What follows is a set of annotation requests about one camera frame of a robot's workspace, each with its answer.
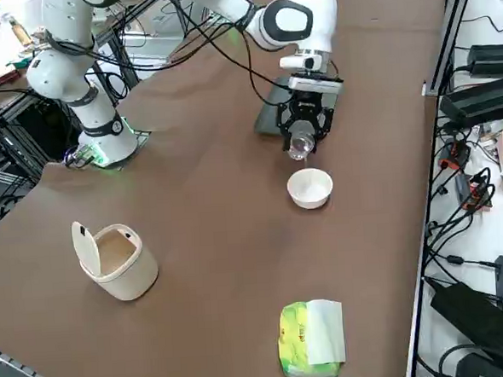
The green tissue pack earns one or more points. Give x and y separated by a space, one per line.
299 343

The aluminium frame rail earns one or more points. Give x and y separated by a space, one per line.
443 48

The clear glass measuring cup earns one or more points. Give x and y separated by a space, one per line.
301 145

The red and black connector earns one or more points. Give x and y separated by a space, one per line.
456 154
476 194

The white bowl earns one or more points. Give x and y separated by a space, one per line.
310 189

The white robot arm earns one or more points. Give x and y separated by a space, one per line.
301 19

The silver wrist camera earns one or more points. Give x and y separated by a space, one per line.
313 83

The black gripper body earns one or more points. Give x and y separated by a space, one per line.
308 106

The dark grey tray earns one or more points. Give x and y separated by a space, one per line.
268 117

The beige lidded trash can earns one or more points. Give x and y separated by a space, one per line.
129 277

